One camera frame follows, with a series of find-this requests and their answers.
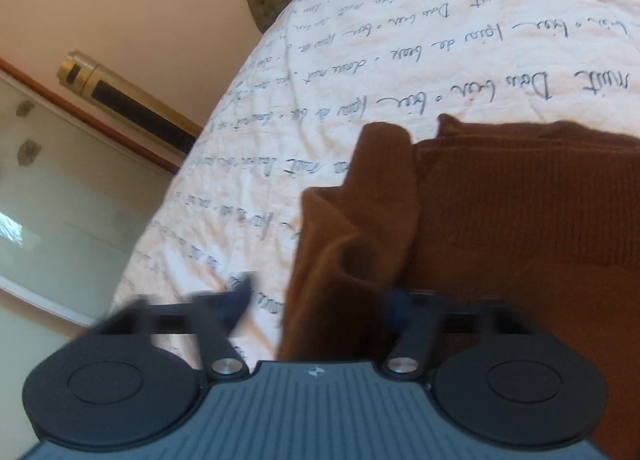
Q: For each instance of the white script-printed blanket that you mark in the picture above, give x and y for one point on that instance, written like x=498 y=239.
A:
x=350 y=64

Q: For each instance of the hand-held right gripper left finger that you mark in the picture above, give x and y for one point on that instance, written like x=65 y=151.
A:
x=239 y=300

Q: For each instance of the brown knit sweater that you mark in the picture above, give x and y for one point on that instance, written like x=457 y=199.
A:
x=500 y=240

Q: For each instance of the gold and black tower appliance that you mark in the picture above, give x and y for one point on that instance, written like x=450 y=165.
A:
x=125 y=97

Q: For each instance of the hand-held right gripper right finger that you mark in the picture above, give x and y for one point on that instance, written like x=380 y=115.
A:
x=397 y=307

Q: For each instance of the wooden glass-top nightstand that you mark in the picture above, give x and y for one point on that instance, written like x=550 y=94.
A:
x=65 y=190

